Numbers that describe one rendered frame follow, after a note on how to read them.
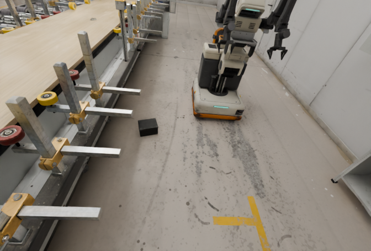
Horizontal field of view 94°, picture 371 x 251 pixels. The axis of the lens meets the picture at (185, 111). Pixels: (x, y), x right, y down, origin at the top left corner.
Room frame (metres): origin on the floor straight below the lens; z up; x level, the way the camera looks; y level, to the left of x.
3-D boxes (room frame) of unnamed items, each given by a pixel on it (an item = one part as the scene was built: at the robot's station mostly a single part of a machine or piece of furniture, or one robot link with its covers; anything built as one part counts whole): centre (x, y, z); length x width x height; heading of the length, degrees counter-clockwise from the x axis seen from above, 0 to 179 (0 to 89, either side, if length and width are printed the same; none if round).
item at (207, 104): (2.02, -0.38, 0.16); 0.67 x 0.64 x 0.25; 6
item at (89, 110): (0.67, 0.51, 0.83); 0.43 x 0.03 x 0.04; 97
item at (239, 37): (1.73, -0.42, 0.99); 0.28 x 0.16 x 0.22; 96
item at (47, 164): (0.40, 0.52, 0.81); 0.14 x 0.06 x 0.05; 7
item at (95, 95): (0.90, 0.58, 0.80); 0.14 x 0.06 x 0.05; 7
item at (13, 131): (0.40, 0.67, 0.85); 0.08 x 0.08 x 0.11
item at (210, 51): (2.11, -0.37, 0.59); 0.55 x 0.34 x 0.83; 96
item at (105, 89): (0.92, 0.54, 0.80); 0.43 x 0.03 x 0.04; 97
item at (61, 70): (0.62, 0.55, 0.88); 0.04 x 0.04 x 0.48; 7
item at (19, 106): (0.38, 0.52, 0.88); 0.04 x 0.04 x 0.48; 7
